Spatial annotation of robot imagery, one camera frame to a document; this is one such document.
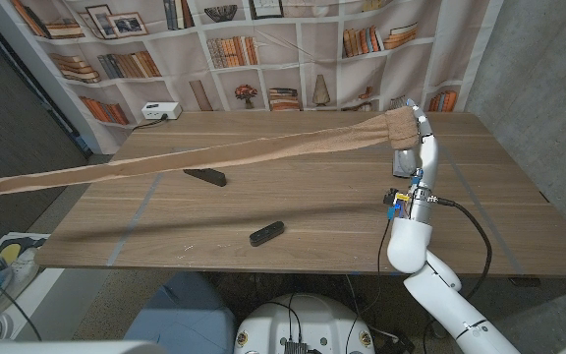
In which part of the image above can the small black oblong remote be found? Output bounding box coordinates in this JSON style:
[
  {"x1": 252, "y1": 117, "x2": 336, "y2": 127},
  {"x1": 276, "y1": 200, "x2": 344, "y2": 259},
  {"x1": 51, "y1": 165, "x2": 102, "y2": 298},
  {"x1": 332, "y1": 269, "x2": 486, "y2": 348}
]
[{"x1": 249, "y1": 220, "x2": 286, "y2": 248}]

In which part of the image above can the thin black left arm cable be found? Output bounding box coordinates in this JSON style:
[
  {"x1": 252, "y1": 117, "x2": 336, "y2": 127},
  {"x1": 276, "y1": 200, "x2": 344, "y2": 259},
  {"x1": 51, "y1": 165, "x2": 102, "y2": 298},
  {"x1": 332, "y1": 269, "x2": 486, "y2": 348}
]
[{"x1": 0, "y1": 284, "x2": 43, "y2": 343}]

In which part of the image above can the white power strip box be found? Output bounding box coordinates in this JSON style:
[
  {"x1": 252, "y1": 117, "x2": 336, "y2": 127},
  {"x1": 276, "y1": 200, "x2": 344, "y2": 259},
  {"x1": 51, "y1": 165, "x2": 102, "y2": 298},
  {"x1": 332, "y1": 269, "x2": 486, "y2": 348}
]
[{"x1": 141, "y1": 101, "x2": 184, "y2": 121}]

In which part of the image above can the white floor mat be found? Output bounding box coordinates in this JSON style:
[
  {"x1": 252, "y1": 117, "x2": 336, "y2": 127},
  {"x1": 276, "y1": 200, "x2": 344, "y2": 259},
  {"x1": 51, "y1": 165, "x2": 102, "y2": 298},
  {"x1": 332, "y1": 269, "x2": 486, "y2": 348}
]
[{"x1": 0, "y1": 231, "x2": 68, "y2": 341}]

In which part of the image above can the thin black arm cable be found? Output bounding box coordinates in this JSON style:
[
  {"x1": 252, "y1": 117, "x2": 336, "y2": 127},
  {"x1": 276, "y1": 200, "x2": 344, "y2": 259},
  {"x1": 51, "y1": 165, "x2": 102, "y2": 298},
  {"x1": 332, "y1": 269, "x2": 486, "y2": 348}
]
[
  {"x1": 0, "y1": 284, "x2": 43, "y2": 343},
  {"x1": 344, "y1": 215, "x2": 393, "y2": 354}
]

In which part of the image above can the printed bookshelf backdrop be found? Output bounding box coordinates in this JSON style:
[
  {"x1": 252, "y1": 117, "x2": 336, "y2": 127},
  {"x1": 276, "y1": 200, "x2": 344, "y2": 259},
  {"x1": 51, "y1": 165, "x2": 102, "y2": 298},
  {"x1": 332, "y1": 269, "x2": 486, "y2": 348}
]
[{"x1": 0, "y1": 0, "x2": 505, "y2": 156}]

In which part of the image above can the long black TV remote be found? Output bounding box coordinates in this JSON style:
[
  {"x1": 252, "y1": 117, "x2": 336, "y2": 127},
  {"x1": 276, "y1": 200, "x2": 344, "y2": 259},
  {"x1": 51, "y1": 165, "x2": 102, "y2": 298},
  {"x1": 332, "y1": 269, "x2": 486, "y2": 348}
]
[{"x1": 183, "y1": 167, "x2": 228, "y2": 189}]

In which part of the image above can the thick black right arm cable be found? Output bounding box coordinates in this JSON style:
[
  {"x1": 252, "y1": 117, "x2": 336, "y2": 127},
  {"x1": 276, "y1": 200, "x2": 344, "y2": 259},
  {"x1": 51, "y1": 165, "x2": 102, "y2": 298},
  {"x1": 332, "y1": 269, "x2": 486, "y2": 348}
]
[{"x1": 432, "y1": 195, "x2": 493, "y2": 301}]

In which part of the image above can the black torso cable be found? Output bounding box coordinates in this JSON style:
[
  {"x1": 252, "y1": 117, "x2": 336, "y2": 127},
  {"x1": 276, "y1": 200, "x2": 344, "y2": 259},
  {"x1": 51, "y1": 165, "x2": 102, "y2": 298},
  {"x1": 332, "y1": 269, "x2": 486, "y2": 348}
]
[{"x1": 261, "y1": 293, "x2": 305, "y2": 345}]

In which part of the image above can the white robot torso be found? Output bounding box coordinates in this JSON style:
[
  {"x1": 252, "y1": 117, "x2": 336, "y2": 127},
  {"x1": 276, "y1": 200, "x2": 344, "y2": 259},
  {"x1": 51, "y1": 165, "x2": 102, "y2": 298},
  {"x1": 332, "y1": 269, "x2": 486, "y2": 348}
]
[{"x1": 233, "y1": 293, "x2": 376, "y2": 354}]

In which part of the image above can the black power strip cable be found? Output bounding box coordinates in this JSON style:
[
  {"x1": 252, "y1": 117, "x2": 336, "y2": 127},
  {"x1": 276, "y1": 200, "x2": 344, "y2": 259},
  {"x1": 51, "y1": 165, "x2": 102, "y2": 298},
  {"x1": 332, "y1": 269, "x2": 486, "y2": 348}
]
[{"x1": 130, "y1": 113, "x2": 169, "y2": 132}]

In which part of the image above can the white sneaker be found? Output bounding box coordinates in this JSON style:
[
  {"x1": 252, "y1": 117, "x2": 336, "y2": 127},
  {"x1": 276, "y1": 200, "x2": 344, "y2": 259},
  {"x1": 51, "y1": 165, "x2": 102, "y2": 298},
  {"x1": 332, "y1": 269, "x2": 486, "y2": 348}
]
[{"x1": 0, "y1": 248, "x2": 38, "y2": 316}]

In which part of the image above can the small grey remote control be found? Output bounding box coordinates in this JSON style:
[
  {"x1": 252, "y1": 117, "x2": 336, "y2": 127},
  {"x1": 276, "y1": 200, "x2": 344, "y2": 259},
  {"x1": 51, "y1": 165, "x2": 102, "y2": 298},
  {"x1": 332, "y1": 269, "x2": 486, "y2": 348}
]
[{"x1": 392, "y1": 148, "x2": 416, "y2": 179}]

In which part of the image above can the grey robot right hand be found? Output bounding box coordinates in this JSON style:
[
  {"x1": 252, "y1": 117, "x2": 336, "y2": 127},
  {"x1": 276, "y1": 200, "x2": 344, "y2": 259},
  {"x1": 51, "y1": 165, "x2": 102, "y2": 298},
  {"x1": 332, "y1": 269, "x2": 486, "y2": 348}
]
[{"x1": 395, "y1": 98, "x2": 440, "y2": 189}]

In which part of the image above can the black yellow floor marker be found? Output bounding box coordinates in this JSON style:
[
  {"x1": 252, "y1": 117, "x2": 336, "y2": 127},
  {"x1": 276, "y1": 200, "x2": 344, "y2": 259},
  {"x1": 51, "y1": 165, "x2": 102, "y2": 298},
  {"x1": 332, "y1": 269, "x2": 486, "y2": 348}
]
[{"x1": 0, "y1": 236, "x2": 49, "y2": 269}]

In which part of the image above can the black power brick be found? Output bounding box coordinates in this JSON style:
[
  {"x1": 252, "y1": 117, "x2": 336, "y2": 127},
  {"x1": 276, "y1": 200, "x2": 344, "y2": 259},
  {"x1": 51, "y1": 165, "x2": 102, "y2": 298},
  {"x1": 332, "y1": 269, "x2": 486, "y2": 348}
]
[{"x1": 380, "y1": 329, "x2": 416, "y2": 354}]

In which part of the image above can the tan adhesive wrap roll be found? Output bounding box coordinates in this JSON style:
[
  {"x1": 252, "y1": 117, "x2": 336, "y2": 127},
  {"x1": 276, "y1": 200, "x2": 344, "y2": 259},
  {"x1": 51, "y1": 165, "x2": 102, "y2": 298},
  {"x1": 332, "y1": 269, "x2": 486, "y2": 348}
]
[{"x1": 0, "y1": 105, "x2": 421, "y2": 198}]

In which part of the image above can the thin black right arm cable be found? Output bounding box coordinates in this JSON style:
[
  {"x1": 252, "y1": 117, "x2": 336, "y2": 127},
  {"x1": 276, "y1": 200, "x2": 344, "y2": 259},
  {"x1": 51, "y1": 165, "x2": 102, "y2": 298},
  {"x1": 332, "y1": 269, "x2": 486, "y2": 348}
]
[{"x1": 344, "y1": 215, "x2": 393, "y2": 354}]

